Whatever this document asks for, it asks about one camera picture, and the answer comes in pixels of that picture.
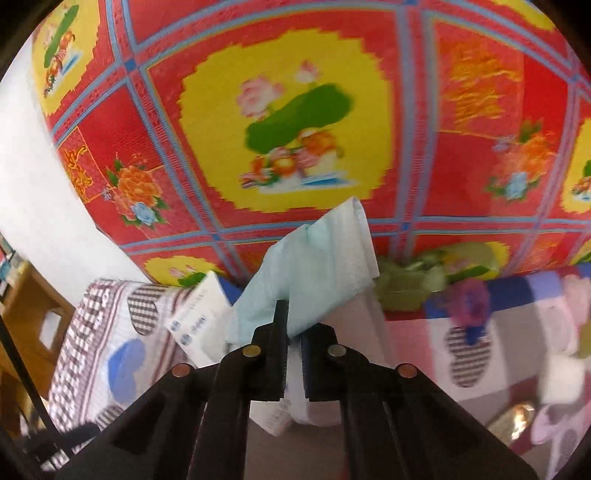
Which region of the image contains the light blue cloth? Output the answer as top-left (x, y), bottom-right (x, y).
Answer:
top-left (226, 197), bottom-right (379, 346)

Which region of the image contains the white tissue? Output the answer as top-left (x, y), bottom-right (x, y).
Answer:
top-left (538, 353), bottom-right (586, 405)

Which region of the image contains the white speaker product box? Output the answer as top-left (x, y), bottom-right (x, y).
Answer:
top-left (164, 271), bottom-right (293, 437)

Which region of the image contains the wooden desk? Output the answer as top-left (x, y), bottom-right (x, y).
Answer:
top-left (1, 261), bottom-right (75, 437)

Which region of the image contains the checkered heart bed sheet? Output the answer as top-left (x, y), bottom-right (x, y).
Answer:
top-left (45, 262), bottom-right (591, 480)

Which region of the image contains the pink folded cloth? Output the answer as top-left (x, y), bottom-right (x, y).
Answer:
top-left (551, 274), bottom-right (590, 359)

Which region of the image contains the red floral patterned headboard cloth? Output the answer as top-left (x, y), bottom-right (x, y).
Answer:
top-left (32, 0), bottom-right (590, 285)

